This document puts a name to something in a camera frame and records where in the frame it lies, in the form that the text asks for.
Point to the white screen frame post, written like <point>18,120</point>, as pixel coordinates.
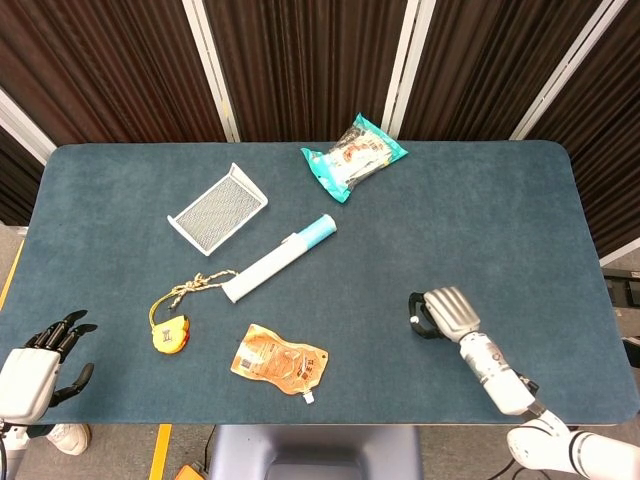
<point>22,125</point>
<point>212,70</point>
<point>407,65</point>
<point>565,70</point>
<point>620,255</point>

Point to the blue felt table mat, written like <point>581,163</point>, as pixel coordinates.
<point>450,225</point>

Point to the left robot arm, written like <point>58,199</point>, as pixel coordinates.
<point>10,445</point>

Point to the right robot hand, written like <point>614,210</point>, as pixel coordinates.
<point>452,312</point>

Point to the grey robot torso base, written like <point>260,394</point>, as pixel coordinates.
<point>315,452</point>

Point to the white lint roller tube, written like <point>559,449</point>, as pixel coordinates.
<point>275,262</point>

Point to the orange floor device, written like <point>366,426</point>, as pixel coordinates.
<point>192,472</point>

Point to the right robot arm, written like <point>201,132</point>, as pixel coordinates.
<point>500,375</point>

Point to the teal snack package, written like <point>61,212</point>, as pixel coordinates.
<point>350,157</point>

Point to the orange spouted drink pouch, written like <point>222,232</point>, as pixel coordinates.
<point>280,362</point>

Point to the white sneaker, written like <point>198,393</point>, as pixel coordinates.
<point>67,439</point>

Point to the brown pleated screen panel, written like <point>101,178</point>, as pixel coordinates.
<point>15,180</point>
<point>310,60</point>
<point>100,65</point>
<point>490,60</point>
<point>605,150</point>

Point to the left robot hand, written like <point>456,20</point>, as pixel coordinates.
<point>27,380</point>

